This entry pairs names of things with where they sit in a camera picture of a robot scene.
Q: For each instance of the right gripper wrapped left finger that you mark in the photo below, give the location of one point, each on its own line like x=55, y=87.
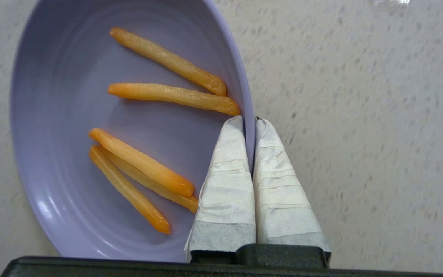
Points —
x=227, y=192

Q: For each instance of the right gripper wrapped right finger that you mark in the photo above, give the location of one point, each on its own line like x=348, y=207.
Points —
x=281, y=192

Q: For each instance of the purple plate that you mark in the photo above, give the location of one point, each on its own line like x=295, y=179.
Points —
x=52, y=96

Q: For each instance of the golden bread stick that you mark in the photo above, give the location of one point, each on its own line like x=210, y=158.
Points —
x=175, y=96
x=167, y=59
x=140, y=159
x=167, y=194

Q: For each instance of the orange food sticks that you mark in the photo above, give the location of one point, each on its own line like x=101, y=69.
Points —
x=129, y=190

